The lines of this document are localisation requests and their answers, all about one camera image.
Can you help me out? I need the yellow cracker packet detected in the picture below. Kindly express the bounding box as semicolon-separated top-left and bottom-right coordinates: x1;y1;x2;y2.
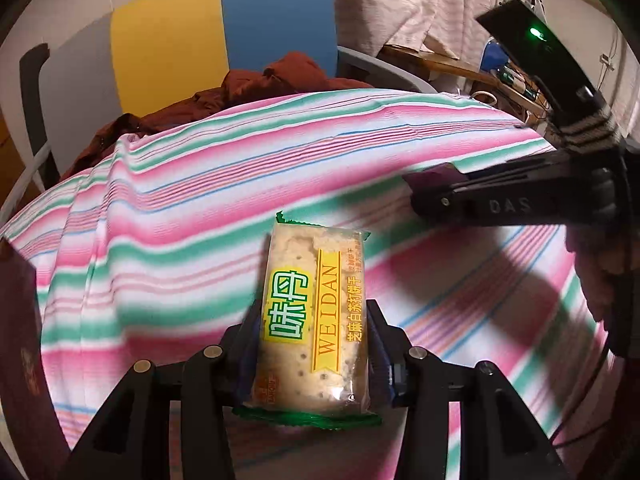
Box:
235;214;381;430

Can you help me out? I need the dark red jacket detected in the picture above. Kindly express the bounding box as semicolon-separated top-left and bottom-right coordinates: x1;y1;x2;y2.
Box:
62;52;371;179

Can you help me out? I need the grey yellow blue chair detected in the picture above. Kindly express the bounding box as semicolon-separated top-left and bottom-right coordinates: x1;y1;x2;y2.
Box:
1;0;428;218

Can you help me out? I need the striped pink green tablecloth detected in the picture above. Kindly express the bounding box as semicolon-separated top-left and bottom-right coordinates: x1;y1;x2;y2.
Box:
1;89;617;478

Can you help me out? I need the wooden side table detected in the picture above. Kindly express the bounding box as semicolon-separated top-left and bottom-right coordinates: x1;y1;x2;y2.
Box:
378;44;546;118

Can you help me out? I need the blue cup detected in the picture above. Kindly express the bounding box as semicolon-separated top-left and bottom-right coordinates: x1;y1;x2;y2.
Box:
480;39;509;73

